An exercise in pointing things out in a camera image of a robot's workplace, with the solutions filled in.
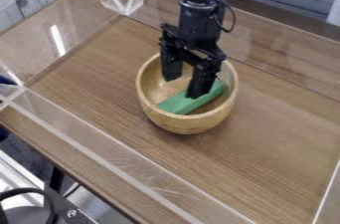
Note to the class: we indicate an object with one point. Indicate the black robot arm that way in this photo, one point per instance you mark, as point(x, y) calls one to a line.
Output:
point(200, 21)

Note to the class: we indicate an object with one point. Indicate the clear acrylic tray wall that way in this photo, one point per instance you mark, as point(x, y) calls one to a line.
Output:
point(254, 161)

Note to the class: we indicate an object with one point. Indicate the brown wooden bowl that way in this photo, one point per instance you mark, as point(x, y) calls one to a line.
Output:
point(176, 118)

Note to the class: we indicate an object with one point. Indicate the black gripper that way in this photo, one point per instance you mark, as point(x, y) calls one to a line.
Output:
point(203, 57)

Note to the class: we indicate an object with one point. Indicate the green rectangular block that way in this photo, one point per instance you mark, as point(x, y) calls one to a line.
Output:
point(180, 104)

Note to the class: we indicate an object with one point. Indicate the black metal bracket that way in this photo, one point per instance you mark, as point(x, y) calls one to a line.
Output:
point(67, 212)

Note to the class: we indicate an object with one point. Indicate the black table leg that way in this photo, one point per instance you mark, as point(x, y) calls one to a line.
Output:
point(56, 179)

